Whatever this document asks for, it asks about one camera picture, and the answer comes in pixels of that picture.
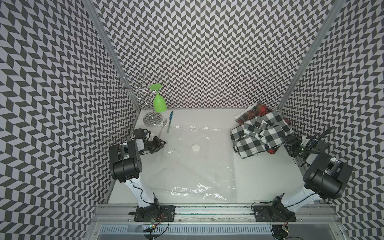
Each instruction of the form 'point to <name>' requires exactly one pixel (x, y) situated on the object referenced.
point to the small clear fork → (164, 123)
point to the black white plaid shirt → (259, 134)
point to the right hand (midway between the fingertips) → (283, 141)
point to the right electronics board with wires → (280, 232)
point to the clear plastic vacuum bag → (197, 161)
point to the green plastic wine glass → (159, 103)
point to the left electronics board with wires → (154, 222)
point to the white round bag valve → (195, 147)
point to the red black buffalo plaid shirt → (268, 109)
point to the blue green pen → (171, 116)
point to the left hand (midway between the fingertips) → (165, 144)
